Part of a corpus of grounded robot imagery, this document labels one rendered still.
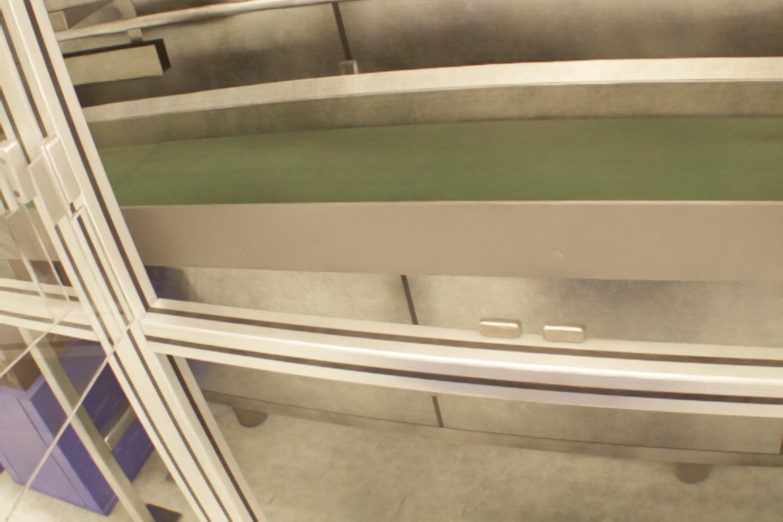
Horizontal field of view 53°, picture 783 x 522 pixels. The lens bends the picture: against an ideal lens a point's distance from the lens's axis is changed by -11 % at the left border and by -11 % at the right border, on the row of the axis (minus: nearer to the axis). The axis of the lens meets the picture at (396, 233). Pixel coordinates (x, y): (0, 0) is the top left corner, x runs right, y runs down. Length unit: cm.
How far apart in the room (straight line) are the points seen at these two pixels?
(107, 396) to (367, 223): 86
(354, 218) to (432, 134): 14
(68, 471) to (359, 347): 86
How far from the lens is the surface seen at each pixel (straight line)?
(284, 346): 75
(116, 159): 104
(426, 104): 83
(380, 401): 128
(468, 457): 140
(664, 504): 130
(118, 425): 135
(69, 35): 93
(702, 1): 83
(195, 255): 85
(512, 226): 67
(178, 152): 97
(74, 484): 151
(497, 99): 81
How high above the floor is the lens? 104
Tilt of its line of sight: 32 degrees down
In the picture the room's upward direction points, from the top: 14 degrees counter-clockwise
